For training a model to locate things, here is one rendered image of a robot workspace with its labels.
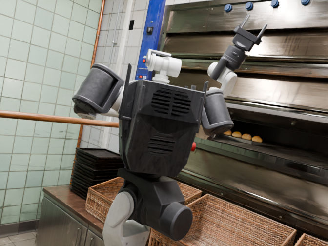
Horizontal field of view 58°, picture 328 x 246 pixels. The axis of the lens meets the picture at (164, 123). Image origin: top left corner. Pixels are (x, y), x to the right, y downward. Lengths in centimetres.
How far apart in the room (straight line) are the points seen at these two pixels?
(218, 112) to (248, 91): 77
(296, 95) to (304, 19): 42
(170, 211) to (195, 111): 33
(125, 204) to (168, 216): 16
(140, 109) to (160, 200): 30
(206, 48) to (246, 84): 40
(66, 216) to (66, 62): 138
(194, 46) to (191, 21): 20
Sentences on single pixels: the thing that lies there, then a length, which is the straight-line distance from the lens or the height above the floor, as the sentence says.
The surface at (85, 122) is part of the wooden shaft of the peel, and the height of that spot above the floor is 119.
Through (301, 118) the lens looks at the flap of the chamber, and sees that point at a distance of 156.
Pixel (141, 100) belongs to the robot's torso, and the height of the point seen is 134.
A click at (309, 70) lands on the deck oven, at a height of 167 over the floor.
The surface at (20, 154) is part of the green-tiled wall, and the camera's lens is 281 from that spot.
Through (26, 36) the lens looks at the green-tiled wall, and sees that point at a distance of 272.
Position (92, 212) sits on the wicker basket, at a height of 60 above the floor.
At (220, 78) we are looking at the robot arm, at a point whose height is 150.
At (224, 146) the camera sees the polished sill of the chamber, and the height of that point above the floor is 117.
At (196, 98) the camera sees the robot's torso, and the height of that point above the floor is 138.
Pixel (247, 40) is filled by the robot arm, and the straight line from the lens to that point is 130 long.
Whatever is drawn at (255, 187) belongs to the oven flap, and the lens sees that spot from 179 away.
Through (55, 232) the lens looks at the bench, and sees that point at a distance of 230.
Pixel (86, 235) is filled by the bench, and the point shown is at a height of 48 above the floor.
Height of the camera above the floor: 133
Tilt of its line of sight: 3 degrees down
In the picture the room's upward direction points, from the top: 11 degrees clockwise
